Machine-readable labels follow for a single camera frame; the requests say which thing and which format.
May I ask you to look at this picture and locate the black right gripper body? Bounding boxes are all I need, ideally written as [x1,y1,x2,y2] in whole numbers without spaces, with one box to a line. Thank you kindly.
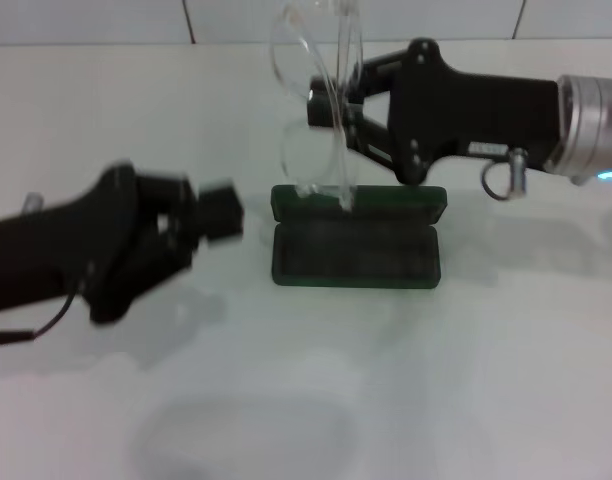
[389,37,568,184]

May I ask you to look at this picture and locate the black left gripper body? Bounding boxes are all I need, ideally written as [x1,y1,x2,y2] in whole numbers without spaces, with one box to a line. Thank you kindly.
[0,163,141,324]

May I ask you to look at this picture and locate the clear plastic glasses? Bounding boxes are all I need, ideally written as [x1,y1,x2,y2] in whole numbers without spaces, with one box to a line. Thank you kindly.
[269,0,363,212]

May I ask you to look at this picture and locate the green glasses case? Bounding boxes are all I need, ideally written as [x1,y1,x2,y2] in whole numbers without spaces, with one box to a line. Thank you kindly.
[269,183,448,290]

